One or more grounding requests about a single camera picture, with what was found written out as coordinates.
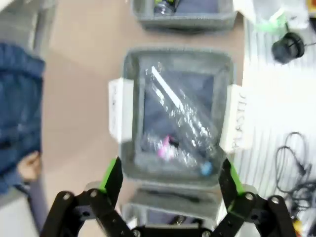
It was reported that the person torso denim shirt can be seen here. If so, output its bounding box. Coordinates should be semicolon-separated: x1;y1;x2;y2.
0;42;47;161

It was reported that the grey fabric basket plastic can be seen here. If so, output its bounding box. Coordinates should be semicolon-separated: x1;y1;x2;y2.
118;46;237;187

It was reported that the grey fabric basket can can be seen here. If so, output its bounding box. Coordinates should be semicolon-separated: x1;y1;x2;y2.
131;0;238;32

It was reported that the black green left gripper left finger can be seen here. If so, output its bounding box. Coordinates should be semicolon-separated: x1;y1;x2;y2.
39;156;138;237

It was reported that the black round stand base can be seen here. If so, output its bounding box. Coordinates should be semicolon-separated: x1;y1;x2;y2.
271;31;306;65

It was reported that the grey fabric basket bottle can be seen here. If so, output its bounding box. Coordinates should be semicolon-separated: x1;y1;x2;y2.
85;181;258;234

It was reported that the black cable bundle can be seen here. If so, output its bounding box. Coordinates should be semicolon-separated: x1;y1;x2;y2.
275;131;316;218

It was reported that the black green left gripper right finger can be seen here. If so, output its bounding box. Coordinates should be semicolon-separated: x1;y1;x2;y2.
210;157;297;237

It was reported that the blank white paper label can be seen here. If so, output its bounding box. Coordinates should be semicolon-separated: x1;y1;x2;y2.
108;77;136;144

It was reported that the large clear plastic bottle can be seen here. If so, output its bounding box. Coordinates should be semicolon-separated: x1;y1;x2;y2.
144;61;218;157

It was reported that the small plastic bottle blue cap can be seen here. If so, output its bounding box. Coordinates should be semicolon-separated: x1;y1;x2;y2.
140;132;215;176

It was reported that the white green plastic bag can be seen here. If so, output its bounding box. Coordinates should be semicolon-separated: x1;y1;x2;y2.
233;0;311;34

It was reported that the paper label PLASTIC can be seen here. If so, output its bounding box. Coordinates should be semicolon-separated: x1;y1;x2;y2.
219;83;255;154

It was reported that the person right hand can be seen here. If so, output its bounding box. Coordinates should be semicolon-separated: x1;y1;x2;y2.
17;151;42;183

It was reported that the person right forearm denim sleeve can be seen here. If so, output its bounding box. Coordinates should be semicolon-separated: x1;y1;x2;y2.
0;158;33;195

